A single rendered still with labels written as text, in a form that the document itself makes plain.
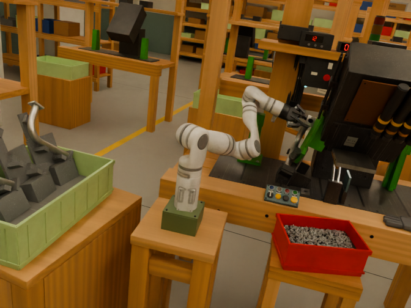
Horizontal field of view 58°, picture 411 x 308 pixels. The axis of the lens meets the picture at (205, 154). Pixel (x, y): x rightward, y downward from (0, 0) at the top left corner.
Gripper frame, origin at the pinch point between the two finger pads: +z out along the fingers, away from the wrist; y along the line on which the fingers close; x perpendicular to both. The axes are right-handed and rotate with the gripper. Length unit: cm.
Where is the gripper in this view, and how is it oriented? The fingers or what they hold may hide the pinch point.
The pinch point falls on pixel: (307, 122)
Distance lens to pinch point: 190.0
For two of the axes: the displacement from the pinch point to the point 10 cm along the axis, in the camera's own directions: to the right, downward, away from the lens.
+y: 4.3, -8.3, 3.6
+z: 9.0, 4.4, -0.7
